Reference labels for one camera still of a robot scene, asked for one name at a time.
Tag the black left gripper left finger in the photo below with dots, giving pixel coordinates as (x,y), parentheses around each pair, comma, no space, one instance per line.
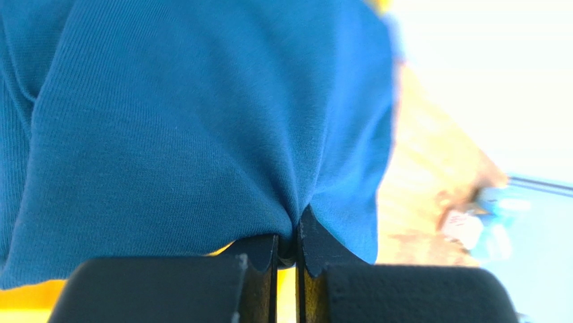
(237,285)

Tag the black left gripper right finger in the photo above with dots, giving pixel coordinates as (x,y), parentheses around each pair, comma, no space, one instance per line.
(334,285)

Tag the blue t-shirt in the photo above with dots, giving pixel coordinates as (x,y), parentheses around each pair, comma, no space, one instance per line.
(170,134)

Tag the pink power adapter cube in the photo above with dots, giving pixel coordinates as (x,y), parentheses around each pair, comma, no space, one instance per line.
(462,227)

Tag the light blue headphones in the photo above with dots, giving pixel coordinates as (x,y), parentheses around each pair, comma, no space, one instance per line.
(538,273)

